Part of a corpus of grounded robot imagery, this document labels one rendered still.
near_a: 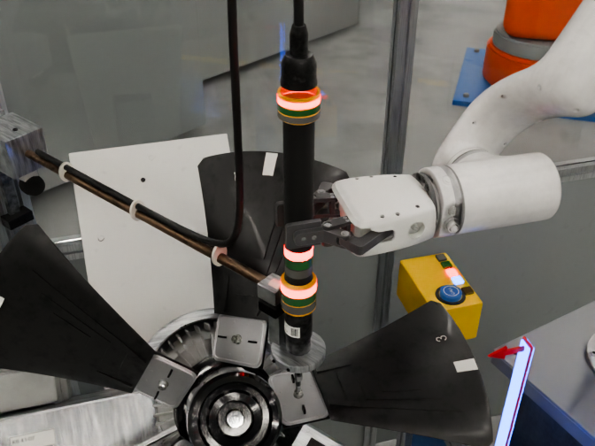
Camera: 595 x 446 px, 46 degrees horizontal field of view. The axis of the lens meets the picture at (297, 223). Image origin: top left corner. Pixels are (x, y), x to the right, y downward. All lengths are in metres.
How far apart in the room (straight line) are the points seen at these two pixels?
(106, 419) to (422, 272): 0.65
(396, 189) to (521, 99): 0.19
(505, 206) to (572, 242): 1.29
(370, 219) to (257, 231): 0.23
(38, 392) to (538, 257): 1.43
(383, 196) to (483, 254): 1.19
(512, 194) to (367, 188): 0.17
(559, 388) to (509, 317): 0.86
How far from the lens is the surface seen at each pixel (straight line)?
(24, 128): 1.25
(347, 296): 1.88
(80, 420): 1.07
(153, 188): 1.19
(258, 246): 0.95
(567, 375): 1.39
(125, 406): 1.07
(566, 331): 1.48
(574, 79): 0.85
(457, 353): 1.05
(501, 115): 0.93
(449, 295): 1.32
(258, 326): 0.94
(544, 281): 2.17
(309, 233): 0.77
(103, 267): 1.18
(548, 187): 0.87
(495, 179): 0.84
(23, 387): 1.11
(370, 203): 0.79
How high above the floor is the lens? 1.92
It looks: 35 degrees down
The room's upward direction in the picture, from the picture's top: straight up
